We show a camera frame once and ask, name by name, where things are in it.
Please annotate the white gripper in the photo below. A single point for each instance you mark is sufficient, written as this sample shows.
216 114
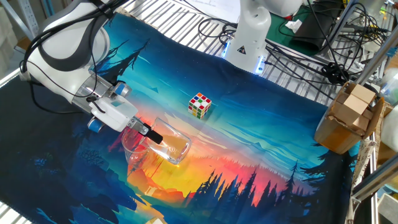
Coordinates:
115 113

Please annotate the clear plain glass cup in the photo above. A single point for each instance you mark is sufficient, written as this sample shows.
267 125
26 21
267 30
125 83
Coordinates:
177 149

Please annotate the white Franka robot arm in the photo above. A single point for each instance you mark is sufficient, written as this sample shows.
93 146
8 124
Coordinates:
62 71

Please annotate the clear glass beaker with markings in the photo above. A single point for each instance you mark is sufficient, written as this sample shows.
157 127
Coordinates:
133 158

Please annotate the Rubik's cube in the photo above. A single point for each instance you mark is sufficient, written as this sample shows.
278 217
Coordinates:
199 105

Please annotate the colourful sunset landscape cloth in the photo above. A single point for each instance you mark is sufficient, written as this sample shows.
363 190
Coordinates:
280 140

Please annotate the white paper sheets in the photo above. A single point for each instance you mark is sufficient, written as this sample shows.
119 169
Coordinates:
217 9

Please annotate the green cloth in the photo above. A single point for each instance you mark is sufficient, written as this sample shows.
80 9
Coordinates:
280 37

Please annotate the crumpled white paper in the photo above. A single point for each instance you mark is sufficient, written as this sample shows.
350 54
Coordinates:
293 26

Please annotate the brown cardboard box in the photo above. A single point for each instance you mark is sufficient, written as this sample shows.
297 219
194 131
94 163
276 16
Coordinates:
332 137

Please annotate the black bag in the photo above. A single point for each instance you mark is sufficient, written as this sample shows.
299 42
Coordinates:
314 34

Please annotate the light wooden block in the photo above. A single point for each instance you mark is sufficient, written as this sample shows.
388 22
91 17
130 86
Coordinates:
363 92
351 107
360 123

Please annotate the patterned fabric strip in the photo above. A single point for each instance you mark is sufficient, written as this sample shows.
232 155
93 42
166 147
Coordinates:
360 168

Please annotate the blue metal post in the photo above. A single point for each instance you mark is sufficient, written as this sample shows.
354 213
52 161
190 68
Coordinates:
46 7

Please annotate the white perforated shelf frame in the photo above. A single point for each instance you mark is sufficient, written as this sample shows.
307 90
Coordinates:
29 21

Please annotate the aluminium frame beam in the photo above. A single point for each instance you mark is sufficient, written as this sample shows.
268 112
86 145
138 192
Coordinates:
376 179

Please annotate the long aluminium frame post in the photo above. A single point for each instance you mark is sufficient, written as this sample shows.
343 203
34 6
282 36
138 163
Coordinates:
379 53

